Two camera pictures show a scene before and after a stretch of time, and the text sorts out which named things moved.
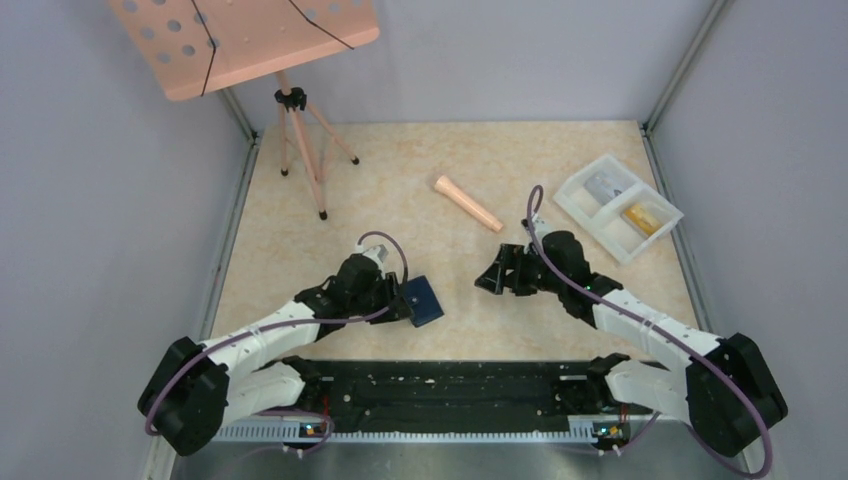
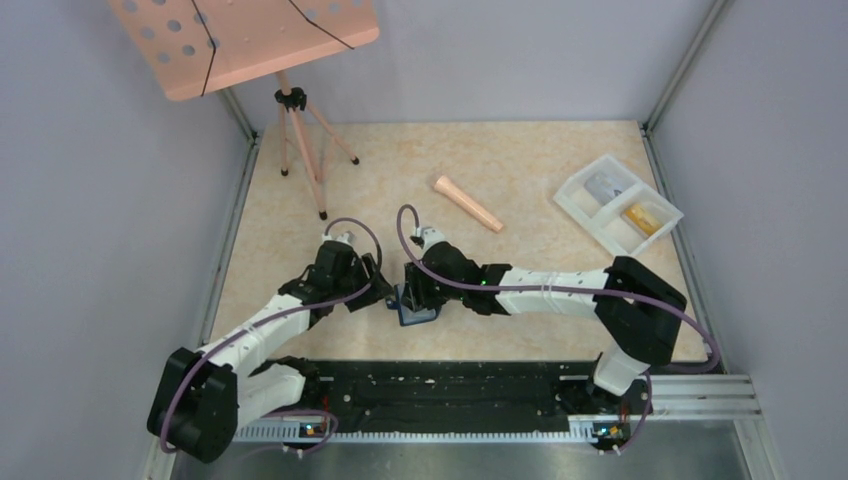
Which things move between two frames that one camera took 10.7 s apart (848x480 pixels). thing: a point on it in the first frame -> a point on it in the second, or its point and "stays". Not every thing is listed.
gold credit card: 643,218 stays
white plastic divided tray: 625,215 stays
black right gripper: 495,278 -> 416,296
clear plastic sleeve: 604,185 stays
